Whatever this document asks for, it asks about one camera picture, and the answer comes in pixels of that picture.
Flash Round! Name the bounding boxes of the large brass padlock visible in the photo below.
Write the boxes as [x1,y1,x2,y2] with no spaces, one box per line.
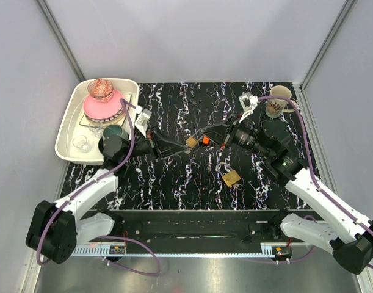
[216,162,241,187]

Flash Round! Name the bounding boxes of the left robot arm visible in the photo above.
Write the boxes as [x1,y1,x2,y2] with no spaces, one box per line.
[25,127,187,264]

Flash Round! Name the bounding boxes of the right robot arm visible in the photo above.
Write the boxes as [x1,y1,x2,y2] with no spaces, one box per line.
[200,117,373,275]

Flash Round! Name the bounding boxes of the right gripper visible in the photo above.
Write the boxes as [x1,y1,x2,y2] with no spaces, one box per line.
[200,110,272,160]

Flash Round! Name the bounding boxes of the green ceramic cup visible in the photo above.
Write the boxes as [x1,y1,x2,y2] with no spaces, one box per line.
[102,124,129,140]

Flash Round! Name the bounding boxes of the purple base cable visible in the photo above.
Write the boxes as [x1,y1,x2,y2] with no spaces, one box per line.
[96,235,161,277]

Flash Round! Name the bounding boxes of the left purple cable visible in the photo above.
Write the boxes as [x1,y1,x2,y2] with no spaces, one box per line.
[36,99,143,266]

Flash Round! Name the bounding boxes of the red patterned small bowl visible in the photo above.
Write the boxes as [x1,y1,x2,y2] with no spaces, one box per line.
[87,79,114,101]

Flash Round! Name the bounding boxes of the orange black padlock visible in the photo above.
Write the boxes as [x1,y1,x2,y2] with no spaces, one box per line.
[198,136,214,147]

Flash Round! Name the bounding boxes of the clear drinking glass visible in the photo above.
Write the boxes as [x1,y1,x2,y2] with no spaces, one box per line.
[73,135,92,153]

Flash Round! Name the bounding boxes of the white plastic tray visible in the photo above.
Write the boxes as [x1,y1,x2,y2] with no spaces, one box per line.
[54,78,139,165]

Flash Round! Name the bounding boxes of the patterned plate stack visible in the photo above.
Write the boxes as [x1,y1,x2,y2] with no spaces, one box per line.
[79,91,131,126]

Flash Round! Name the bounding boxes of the pink upturned bowl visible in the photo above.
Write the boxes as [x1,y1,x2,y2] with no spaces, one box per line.
[83,90,123,120]

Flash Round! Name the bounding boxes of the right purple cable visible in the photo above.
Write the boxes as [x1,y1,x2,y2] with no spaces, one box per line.
[256,95,373,271]

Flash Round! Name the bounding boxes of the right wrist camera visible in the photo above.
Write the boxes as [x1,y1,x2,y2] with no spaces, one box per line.
[239,92,259,123]

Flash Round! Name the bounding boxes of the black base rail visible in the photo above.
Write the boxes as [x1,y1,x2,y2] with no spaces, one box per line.
[94,209,306,254]

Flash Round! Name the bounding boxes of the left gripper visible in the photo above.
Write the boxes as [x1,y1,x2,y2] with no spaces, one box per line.
[122,125,187,162]

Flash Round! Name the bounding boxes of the cream seashell mug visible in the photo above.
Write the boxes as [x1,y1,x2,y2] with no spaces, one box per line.
[265,85,299,118]

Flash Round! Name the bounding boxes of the small brass padlock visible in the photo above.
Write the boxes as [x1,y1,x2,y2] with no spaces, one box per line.
[186,129,204,148]

